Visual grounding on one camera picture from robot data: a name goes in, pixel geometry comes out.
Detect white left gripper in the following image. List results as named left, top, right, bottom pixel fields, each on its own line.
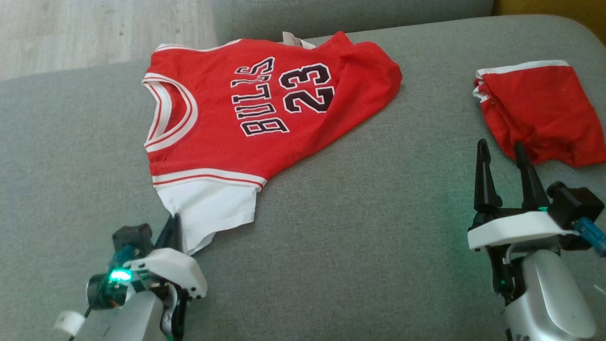
left=124, top=214, right=208, bottom=340

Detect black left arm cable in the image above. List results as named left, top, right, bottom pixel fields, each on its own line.
left=68, top=279, right=112, bottom=341

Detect grey and yellow sofa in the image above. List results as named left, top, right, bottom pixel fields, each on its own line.
left=0, top=0, right=606, bottom=341

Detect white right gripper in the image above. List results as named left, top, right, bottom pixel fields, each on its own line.
left=467, top=138, right=579, bottom=305

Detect red Bulls 23 jersey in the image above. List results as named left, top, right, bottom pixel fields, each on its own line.
left=142, top=31, right=403, bottom=257

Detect white cable clip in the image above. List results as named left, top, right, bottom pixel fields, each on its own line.
left=53, top=310, right=86, bottom=333

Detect red shorts with white trim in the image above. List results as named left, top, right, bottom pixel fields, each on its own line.
left=473, top=60, right=606, bottom=169

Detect blue cable connector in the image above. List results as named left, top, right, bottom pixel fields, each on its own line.
left=572, top=217, right=606, bottom=258
left=109, top=245, right=136, bottom=270

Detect blue left cable connector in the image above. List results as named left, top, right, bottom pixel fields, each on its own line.
left=109, top=245, right=136, bottom=270

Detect blue right cable connector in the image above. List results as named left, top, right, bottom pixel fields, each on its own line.
left=572, top=217, right=606, bottom=258

